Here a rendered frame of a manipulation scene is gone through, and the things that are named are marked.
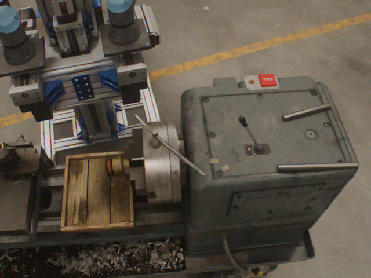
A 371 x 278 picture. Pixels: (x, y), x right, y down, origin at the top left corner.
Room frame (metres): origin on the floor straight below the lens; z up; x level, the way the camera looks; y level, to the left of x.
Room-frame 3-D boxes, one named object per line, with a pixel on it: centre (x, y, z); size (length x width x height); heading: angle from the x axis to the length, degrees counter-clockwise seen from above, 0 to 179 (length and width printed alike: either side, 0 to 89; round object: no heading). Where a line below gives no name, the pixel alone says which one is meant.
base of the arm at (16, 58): (1.28, 0.74, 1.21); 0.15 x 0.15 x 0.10
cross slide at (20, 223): (0.70, 0.70, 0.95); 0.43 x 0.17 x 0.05; 5
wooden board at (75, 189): (0.72, 0.35, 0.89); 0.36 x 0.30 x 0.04; 5
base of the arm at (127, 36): (1.40, 0.26, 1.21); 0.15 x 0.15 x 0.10
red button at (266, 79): (1.01, -0.35, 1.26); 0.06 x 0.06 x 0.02; 5
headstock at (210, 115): (0.80, -0.32, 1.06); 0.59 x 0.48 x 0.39; 95
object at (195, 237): (0.80, -0.32, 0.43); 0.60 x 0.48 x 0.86; 95
